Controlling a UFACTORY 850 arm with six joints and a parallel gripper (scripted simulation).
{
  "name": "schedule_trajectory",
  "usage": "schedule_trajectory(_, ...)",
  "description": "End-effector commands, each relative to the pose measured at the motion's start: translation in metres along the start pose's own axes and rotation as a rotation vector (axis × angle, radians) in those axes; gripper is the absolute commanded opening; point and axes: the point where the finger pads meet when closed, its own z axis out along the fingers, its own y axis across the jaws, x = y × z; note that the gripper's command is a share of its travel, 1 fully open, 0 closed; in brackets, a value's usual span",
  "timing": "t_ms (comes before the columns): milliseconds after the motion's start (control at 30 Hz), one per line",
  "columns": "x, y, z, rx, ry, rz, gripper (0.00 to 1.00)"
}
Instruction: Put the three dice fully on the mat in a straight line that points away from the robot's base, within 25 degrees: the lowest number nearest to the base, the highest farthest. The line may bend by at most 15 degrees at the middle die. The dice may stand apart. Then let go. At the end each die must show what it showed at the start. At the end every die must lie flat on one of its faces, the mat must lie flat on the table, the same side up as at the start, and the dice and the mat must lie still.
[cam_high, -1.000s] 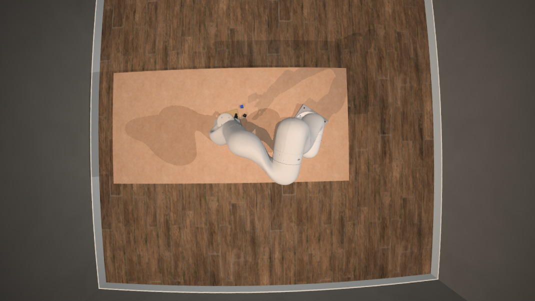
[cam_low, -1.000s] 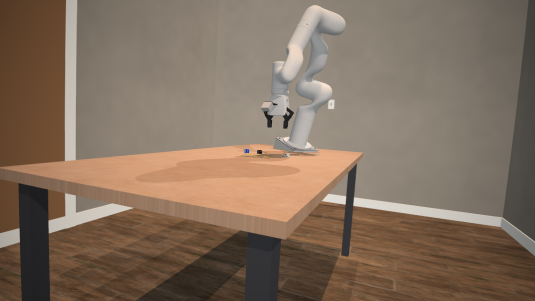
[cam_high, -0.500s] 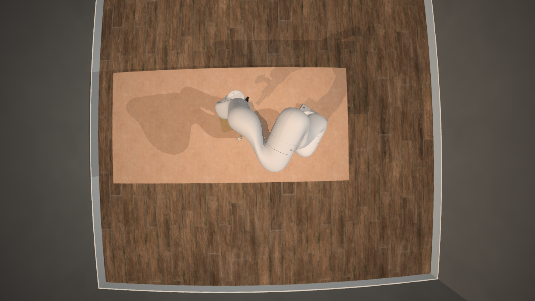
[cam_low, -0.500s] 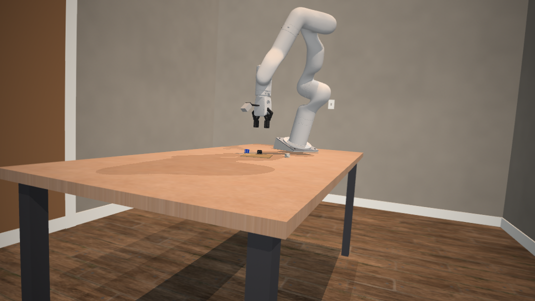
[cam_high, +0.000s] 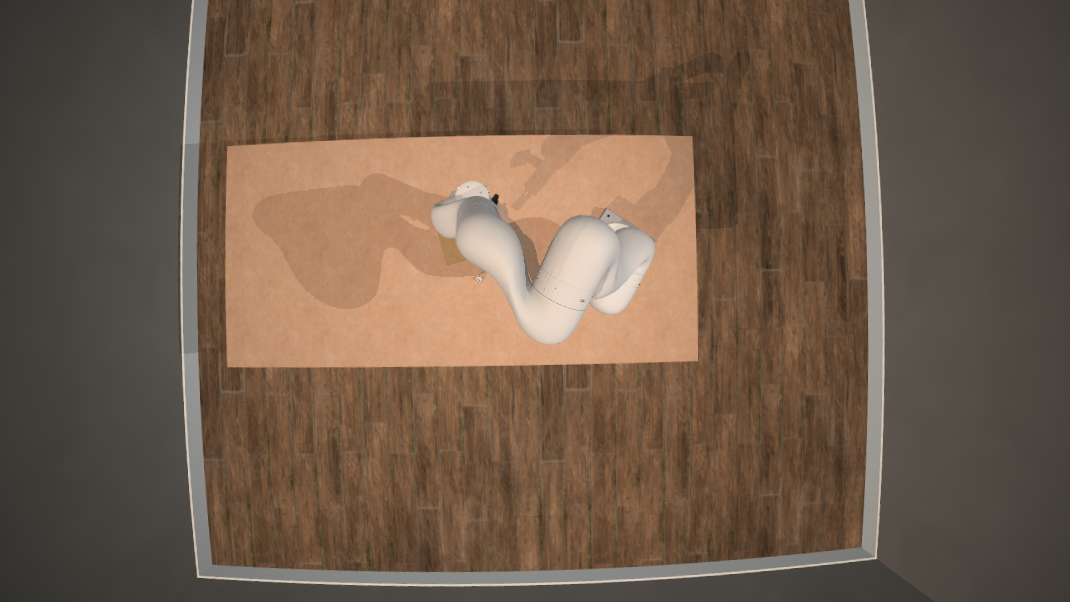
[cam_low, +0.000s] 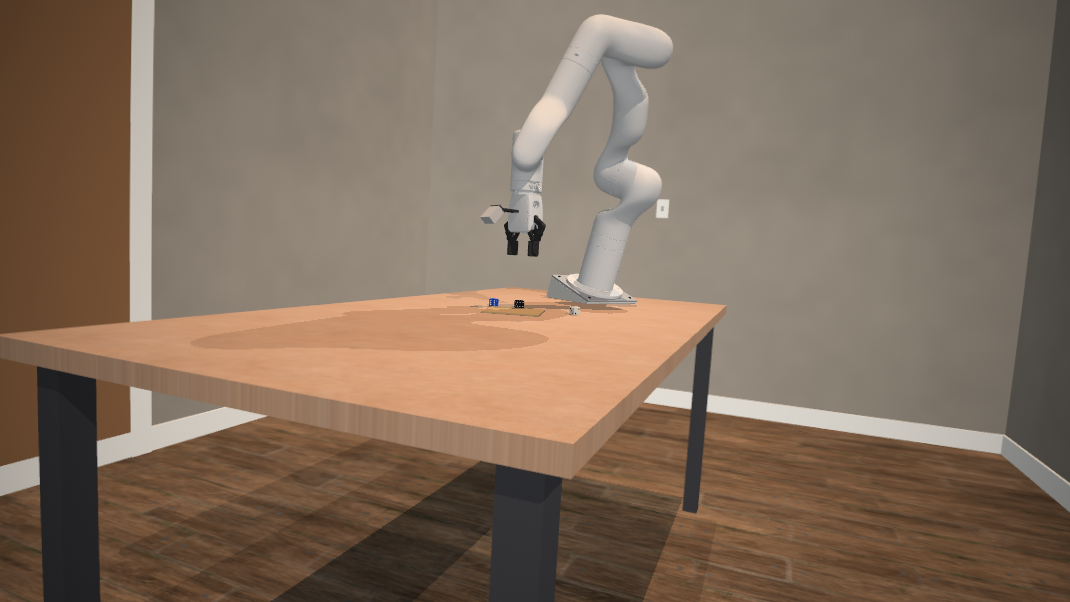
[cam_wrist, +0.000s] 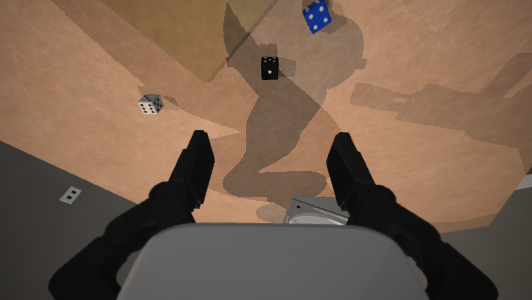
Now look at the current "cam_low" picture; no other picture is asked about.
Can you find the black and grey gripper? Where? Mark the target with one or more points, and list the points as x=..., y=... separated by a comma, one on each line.
x=529, y=220

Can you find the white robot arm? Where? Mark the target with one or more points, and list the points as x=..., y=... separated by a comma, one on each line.
x=618, y=44

